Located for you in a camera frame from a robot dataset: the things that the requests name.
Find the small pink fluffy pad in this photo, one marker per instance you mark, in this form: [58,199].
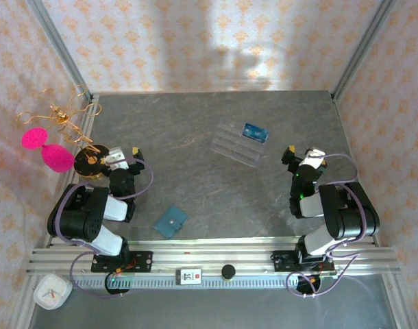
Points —
[34,138]

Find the black round knob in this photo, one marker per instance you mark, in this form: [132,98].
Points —
[228,271]

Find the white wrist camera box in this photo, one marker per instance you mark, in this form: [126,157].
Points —
[311,159]
[117,158]

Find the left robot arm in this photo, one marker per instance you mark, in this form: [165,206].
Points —
[75,219]

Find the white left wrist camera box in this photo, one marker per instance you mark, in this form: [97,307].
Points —
[117,158]

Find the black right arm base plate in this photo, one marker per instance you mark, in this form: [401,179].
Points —
[284,260]

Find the teal card holder wallet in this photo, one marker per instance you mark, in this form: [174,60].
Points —
[169,222]

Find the white square clock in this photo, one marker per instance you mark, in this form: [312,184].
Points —
[53,292]

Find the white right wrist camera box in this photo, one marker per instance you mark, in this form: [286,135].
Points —
[311,159]

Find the white number label card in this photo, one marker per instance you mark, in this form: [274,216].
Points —
[188,277]

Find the aluminium front rail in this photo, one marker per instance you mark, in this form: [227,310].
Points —
[212,253]

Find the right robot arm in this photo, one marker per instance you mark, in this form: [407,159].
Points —
[346,212]

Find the aluminium frame post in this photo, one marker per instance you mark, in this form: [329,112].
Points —
[58,44]
[363,44]

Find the blue credit card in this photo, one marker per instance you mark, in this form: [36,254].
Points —
[255,132]

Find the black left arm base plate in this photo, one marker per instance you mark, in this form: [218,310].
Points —
[142,261]

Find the large pink fluffy pad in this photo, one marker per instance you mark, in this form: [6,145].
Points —
[58,158]

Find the clear acrylic card stand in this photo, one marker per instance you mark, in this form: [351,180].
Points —
[236,147]

